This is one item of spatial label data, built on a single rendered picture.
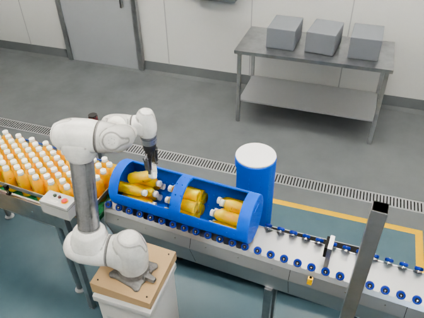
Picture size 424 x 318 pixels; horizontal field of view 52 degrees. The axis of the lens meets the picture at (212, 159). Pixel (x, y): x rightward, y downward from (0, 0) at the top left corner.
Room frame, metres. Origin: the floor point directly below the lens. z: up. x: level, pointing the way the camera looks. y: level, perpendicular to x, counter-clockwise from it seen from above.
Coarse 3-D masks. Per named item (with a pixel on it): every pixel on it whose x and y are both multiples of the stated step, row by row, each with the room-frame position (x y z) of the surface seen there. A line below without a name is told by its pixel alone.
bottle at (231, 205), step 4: (224, 200) 1.77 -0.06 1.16; (228, 200) 1.75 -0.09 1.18; (232, 200) 1.75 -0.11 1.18; (224, 204) 1.74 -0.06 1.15; (228, 204) 1.73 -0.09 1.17; (232, 204) 1.72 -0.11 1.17; (236, 204) 1.72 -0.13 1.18; (240, 204) 1.71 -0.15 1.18; (228, 208) 1.71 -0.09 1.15; (232, 208) 1.71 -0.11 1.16; (236, 208) 1.70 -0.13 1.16; (240, 208) 1.69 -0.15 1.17; (236, 212) 1.70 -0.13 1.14
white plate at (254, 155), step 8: (248, 144) 2.46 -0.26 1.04; (256, 144) 2.45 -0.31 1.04; (264, 144) 2.45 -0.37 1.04; (240, 152) 2.37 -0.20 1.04; (248, 152) 2.37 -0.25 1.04; (256, 152) 2.37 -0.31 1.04; (264, 152) 2.36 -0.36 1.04; (272, 152) 2.36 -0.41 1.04; (240, 160) 2.28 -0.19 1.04; (248, 160) 2.28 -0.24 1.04; (256, 160) 2.28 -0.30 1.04; (264, 160) 2.27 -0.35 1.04; (272, 160) 2.27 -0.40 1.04
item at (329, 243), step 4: (328, 236) 1.56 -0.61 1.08; (332, 236) 1.56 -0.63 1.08; (328, 240) 1.53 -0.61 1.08; (332, 240) 1.53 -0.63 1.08; (328, 244) 1.50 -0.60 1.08; (332, 244) 1.50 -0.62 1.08; (324, 248) 1.49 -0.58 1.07; (328, 248) 1.48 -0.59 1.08; (332, 248) 1.48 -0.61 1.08; (324, 252) 1.49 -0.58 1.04; (328, 252) 1.47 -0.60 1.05; (324, 256) 1.48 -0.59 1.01; (328, 256) 1.47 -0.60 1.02; (328, 260) 1.47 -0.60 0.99; (324, 264) 1.47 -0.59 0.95; (328, 264) 1.47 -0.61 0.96
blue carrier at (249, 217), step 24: (120, 168) 1.99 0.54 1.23; (144, 168) 2.12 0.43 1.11; (120, 192) 1.99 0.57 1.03; (168, 192) 2.02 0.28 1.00; (216, 192) 1.93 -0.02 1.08; (240, 192) 1.86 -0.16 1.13; (168, 216) 1.75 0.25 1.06; (192, 216) 1.69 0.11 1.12; (240, 216) 1.61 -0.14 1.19; (240, 240) 1.58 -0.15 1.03
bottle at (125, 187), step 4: (120, 180) 1.99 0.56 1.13; (120, 184) 1.96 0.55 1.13; (124, 184) 1.95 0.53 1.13; (128, 184) 1.95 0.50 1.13; (132, 184) 1.95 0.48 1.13; (120, 188) 1.94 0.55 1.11; (124, 188) 1.93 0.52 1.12; (128, 188) 1.93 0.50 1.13; (132, 188) 1.92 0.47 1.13; (136, 188) 1.92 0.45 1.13; (140, 188) 1.92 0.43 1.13; (124, 192) 1.93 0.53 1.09; (128, 192) 1.92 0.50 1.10; (132, 192) 1.91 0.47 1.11; (136, 192) 1.90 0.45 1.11; (140, 192) 1.90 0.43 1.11
